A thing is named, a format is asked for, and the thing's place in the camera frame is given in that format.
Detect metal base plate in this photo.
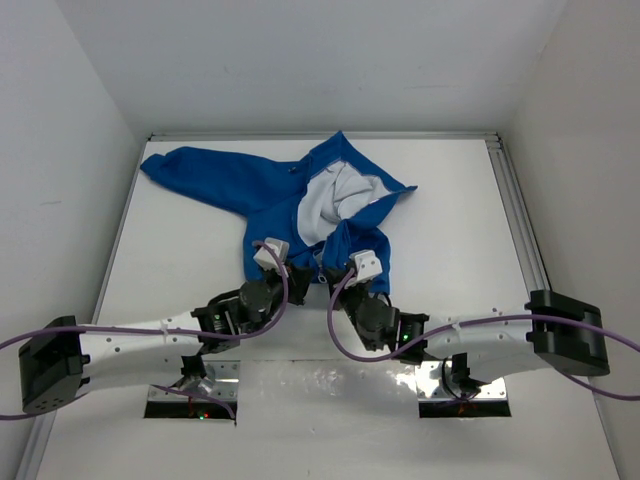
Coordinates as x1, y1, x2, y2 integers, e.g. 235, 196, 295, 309
414, 360, 508, 403
147, 360, 240, 403

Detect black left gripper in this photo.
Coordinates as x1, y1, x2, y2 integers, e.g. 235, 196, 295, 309
246, 258, 315, 335

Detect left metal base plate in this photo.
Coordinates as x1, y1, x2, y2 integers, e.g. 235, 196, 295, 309
147, 360, 240, 403

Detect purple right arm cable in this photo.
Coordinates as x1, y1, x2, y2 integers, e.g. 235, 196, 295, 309
327, 268, 640, 401

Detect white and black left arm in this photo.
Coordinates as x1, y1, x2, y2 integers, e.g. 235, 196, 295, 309
18, 263, 313, 415

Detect aluminium frame rail back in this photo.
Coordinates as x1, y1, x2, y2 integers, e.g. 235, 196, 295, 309
148, 131, 500, 142

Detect aluminium frame rail left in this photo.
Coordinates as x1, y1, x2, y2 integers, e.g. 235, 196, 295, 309
14, 138, 147, 479

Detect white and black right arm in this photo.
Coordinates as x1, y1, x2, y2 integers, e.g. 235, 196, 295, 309
326, 269, 610, 397

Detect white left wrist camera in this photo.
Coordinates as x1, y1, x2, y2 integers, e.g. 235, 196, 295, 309
253, 237, 289, 271

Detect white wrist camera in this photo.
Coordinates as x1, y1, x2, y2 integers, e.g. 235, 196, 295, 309
253, 237, 289, 271
346, 250, 383, 288

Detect blue zip-up jacket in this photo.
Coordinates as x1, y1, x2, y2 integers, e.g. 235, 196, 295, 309
141, 132, 413, 293

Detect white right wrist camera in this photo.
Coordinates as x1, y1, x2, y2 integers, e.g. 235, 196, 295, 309
346, 250, 383, 288

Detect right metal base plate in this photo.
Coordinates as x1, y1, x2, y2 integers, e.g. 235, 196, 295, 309
414, 360, 508, 403

